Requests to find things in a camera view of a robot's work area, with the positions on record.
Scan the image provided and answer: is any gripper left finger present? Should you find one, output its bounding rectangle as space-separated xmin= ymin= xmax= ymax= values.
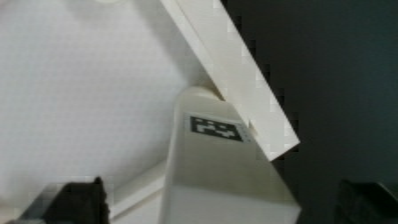
xmin=19 ymin=177 xmax=111 ymax=224

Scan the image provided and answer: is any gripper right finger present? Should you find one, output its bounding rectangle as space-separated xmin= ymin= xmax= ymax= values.
xmin=335 ymin=180 xmax=398 ymax=224

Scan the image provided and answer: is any white leg with tag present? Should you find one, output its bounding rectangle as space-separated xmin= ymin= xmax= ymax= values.
xmin=159 ymin=87 xmax=301 ymax=224

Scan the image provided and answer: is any white desk top tray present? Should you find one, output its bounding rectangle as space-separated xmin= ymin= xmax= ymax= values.
xmin=0 ymin=0 xmax=299 ymax=224

